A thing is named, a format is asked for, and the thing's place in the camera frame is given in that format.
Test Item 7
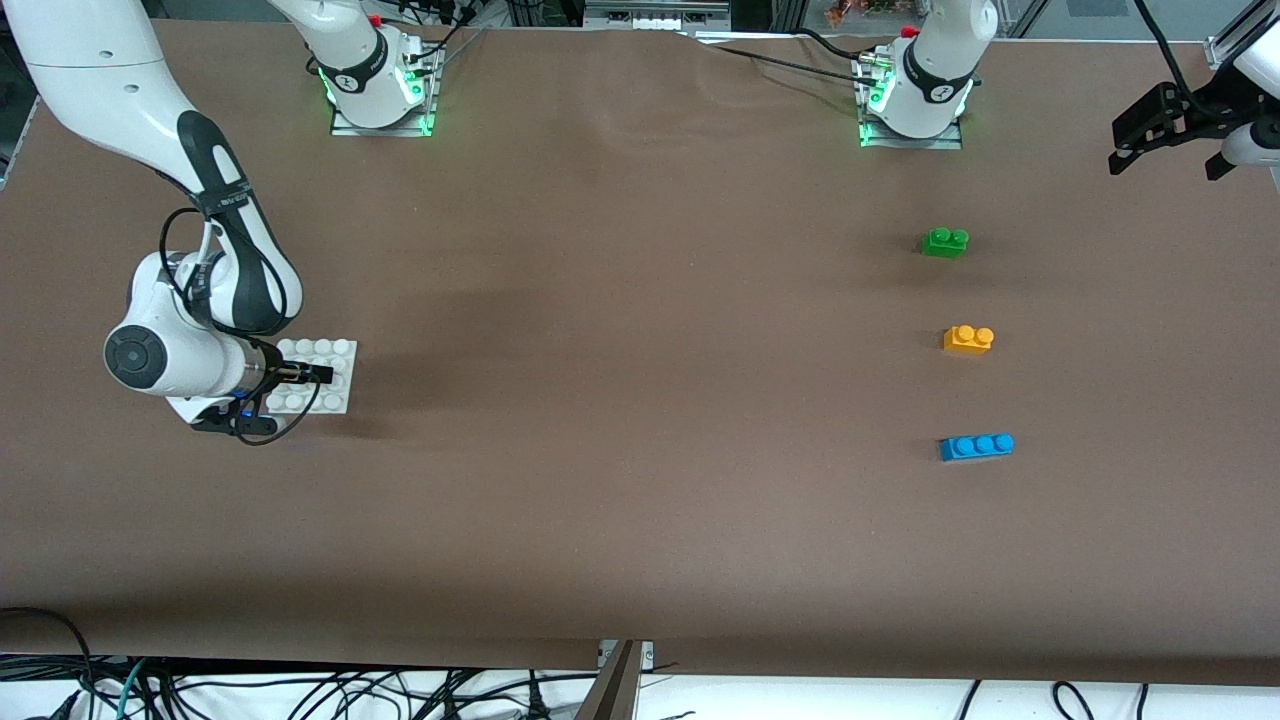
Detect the white studded base plate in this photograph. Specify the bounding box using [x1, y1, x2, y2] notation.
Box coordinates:
[262, 338, 358, 415]

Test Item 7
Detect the blue three-stud block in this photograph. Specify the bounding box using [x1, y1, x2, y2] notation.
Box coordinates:
[939, 433, 1015, 463]

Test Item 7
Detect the brown table cover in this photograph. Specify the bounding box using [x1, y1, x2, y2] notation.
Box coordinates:
[0, 18, 1280, 687]

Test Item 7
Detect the dark metal beam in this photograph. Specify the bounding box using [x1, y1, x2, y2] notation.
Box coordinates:
[572, 640, 641, 720]

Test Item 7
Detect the white terminal strip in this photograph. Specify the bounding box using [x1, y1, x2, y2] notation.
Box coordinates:
[583, 0, 733, 33]

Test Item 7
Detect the aluminium frame rail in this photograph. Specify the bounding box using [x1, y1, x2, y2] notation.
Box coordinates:
[0, 95, 43, 191]
[1205, 0, 1280, 69]

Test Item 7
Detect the teal cable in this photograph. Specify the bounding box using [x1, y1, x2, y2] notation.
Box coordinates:
[113, 658, 148, 720]

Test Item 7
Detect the short black power cable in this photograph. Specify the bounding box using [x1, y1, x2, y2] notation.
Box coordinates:
[793, 27, 866, 61]

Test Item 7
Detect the long black power cable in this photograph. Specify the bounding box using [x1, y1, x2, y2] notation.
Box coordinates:
[700, 42, 873, 81]

